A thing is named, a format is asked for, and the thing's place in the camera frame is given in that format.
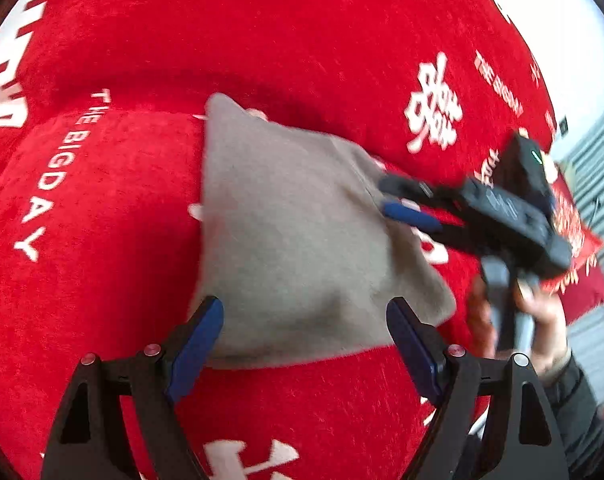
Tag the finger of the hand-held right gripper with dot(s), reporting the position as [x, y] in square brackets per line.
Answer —
[412, 216]
[422, 189]

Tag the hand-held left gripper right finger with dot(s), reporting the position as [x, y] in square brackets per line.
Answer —
[416, 350]

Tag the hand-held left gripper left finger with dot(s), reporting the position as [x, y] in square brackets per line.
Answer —
[198, 347]

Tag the grey knit sweater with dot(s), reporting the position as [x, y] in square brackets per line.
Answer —
[292, 240]

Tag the person's right forearm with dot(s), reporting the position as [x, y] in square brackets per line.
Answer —
[577, 420]

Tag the red cushion with gold print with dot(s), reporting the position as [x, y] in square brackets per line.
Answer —
[579, 240]

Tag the grey slatted shutter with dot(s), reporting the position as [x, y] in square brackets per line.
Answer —
[594, 170]

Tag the red printed sofa cover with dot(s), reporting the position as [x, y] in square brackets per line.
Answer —
[107, 200]

